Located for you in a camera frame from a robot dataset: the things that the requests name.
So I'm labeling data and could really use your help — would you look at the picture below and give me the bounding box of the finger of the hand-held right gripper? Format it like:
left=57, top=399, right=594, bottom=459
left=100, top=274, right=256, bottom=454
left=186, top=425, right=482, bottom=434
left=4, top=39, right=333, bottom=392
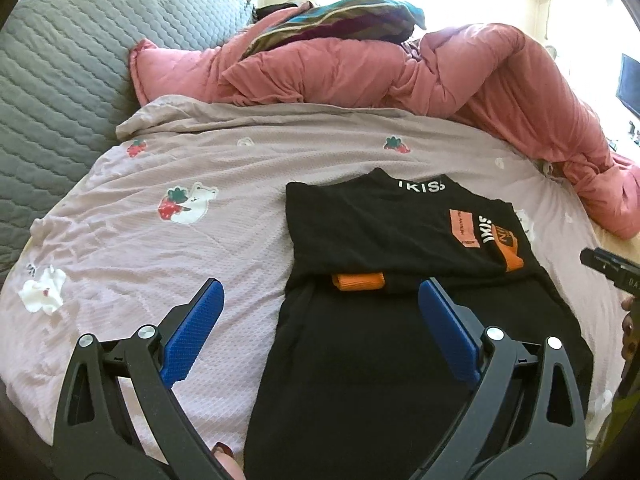
left=580, top=247, right=623, bottom=276

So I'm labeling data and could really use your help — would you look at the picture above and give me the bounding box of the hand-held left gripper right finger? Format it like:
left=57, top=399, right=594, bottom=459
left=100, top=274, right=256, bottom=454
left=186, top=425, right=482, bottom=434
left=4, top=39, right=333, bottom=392
left=419, top=277, right=586, bottom=480

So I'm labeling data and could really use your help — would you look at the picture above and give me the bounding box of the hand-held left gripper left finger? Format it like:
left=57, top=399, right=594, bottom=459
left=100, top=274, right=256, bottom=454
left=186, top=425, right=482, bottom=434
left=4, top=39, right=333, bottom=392
left=52, top=277, right=225, bottom=480

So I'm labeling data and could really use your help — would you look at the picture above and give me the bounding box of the black t-shirt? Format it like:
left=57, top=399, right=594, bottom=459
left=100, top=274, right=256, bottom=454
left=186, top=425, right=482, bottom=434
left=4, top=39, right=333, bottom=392
left=244, top=167, right=593, bottom=480

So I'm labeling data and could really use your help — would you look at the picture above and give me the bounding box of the person's right hand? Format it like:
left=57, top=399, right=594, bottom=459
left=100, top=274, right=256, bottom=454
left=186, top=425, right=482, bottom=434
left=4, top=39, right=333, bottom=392
left=620, top=296, right=640, bottom=362

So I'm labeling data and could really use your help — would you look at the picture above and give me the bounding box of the person's left hand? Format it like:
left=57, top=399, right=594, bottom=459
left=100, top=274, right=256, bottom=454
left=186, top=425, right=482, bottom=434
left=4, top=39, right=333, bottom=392
left=212, top=442, right=247, bottom=480

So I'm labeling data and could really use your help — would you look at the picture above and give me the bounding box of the beige bed sheet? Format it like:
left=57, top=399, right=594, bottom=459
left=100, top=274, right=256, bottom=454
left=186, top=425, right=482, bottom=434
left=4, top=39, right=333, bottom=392
left=590, top=215, right=640, bottom=281

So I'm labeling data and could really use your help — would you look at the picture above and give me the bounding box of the lilac printed blanket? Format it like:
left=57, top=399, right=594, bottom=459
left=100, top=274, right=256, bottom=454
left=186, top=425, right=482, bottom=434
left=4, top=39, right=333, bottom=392
left=0, top=95, right=613, bottom=467

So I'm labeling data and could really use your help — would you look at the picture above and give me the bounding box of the yellow-green cloth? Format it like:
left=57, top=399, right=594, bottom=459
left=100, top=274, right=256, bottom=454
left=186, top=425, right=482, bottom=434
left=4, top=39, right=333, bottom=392
left=597, top=387, right=627, bottom=466

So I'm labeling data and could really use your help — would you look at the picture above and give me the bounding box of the black monitor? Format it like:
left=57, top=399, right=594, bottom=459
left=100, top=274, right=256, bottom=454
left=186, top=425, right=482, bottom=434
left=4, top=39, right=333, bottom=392
left=616, top=52, right=640, bottom=121

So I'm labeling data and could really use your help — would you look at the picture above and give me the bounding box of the pink quilt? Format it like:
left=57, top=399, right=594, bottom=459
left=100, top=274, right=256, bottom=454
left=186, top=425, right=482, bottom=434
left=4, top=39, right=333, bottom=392
left=129, top=22, right=640, bottom=241

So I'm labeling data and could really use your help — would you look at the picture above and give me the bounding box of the grey quilted headboard cover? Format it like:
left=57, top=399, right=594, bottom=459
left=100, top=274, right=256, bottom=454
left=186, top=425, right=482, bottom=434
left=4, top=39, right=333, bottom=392
left=0, top=0, right=258, bottom=286

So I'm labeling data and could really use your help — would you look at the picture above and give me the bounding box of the striped multicolour cloth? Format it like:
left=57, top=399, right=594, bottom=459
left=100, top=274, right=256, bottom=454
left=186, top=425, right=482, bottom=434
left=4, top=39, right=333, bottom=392
left=240, top=0, right=427, bottom=61

